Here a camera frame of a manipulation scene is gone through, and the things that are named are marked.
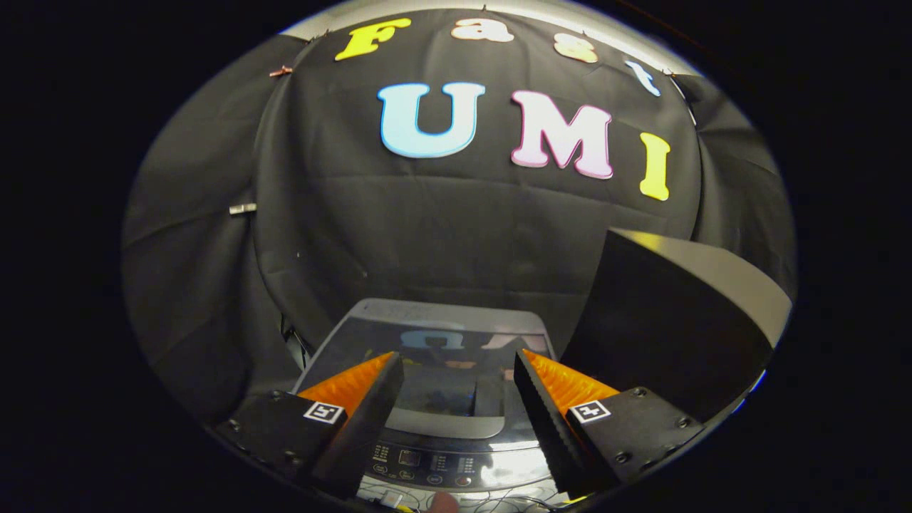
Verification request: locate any dark washing machine lid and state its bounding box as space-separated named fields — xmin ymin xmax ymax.
xmin=294 ymin=299 xmax=558 ymax=440

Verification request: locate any grey washing machine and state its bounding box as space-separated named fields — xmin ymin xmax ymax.
xmin=291 ymin=298 xmax=565 ymax=499

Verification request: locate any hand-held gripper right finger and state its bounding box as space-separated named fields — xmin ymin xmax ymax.
xmin=512 ymin=348 xmax=708 ymax=501

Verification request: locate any grey beige cabinet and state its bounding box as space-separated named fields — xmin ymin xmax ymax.
xmin=559 ymin=227 xmax=794 ymax=423

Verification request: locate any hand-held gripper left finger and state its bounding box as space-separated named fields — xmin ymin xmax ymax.
xmin=214 ymin=351 xmax=406 ymax=499

